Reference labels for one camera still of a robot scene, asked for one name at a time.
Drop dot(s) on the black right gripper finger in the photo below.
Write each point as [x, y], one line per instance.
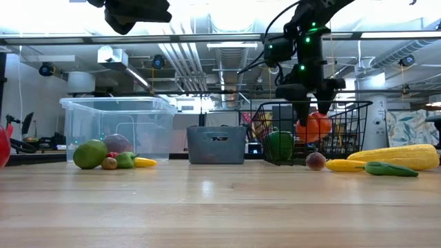
[303, 110]
[324, 101]

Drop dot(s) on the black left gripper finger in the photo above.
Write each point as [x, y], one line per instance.
[121, 27]
[138, 10]

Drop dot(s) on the large green bell pepper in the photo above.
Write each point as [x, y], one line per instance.
[280, 144]

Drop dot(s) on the yellow banana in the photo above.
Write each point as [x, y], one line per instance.
[344, 165]

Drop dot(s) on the long yellow squash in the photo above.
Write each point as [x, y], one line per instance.
[396, 155]

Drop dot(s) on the small green chili pepper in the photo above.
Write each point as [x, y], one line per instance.
[389, 169]

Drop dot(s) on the green orange mango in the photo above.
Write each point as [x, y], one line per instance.
[90, 154]

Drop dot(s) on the small yellow chili pepper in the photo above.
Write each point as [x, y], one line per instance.
[145, 162]

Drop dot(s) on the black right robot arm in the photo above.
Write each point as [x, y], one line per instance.
[320, 10]

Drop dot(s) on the black background robot arm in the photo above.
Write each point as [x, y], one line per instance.
[13, 120]

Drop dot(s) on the dark grey monitor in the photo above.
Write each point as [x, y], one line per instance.
[282, 115]

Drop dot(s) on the white ceiling unit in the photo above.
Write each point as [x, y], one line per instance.
[112, 55]

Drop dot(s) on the white round column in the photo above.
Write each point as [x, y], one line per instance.
[375, 131]

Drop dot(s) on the white cylindrical tank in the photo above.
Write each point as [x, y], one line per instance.
[81, 82]

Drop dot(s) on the overhead rig light bar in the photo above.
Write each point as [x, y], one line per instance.
[206, 36]

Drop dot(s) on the grey plastic basket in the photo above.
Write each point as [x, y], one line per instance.
[234, 151]

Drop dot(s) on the white ceiling lamp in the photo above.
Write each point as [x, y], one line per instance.
[231, 45]

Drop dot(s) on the clear plastic bin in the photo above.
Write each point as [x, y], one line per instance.
[151, 113]

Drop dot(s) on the black background crossbar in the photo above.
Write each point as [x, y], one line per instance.
[206, 92]

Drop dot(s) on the small red bell pepper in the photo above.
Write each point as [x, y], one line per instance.
[112, 154]

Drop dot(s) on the black tilted monitor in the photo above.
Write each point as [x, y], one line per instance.
[27, 122]

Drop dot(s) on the small green bell pepper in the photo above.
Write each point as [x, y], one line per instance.
[125, 160]

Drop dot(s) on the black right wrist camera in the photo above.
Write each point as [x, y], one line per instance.
[279, 51]

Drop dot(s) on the round black ceiling camera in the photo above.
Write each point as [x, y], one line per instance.
[45, 69]
[407, 60]
[158, 62]

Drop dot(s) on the pink yellow wall picture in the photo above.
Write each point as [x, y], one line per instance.
[246, 118]

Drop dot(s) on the silver ceiling duct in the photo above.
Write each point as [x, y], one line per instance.
[231, 58]

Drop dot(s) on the leaf pattern wall picture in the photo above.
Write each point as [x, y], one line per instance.
[410, 129]

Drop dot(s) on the silver spiral duct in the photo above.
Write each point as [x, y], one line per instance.
[399, 51]

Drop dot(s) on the black table frame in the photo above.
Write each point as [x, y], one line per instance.
[34, 158]

